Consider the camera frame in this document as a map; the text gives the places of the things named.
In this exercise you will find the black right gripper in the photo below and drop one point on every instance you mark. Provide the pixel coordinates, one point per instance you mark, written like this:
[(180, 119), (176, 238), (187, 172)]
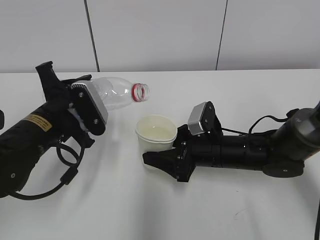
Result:
[(177, 161)]

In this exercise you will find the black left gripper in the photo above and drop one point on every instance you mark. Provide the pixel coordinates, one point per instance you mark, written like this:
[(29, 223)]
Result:
[(59, 102)]

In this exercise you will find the white paper cup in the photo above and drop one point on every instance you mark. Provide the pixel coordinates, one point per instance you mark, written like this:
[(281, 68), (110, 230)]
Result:
[(155, 133)]

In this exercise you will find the clear plastic water bottle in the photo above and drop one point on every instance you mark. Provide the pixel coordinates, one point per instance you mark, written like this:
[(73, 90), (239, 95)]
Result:
[(117, 93)]

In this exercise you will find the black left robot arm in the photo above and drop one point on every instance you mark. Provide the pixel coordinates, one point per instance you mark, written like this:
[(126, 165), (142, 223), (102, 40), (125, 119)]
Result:
[(51, 125)]

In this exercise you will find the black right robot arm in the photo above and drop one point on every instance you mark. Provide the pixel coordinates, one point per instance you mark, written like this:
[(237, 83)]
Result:
[(203, 142)]

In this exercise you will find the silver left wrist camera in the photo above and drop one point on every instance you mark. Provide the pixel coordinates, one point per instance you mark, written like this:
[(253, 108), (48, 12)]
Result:
[(89, 106)]

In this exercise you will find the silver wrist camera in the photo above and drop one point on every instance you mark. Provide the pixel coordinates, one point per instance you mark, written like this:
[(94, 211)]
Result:
[(203, 119), (89, 106)]

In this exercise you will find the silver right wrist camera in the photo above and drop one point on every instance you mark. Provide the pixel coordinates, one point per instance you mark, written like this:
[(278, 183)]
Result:
[(203, 119)]

